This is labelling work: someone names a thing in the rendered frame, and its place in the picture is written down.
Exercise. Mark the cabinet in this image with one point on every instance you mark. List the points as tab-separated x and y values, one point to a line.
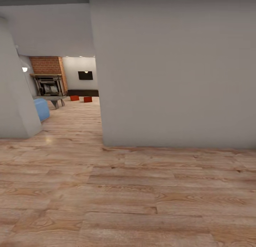
83	92

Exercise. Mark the sofa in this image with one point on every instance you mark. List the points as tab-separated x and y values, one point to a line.
42	109

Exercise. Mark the wood fireplace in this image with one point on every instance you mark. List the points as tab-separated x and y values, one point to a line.
49	85

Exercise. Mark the room light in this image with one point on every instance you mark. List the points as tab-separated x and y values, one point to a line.
24	65

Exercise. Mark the storage box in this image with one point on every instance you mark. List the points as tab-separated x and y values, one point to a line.
74	98
87	99

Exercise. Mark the wall mounted tv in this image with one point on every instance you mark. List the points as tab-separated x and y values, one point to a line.
85	75

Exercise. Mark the coffee table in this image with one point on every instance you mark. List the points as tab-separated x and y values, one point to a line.
53	99

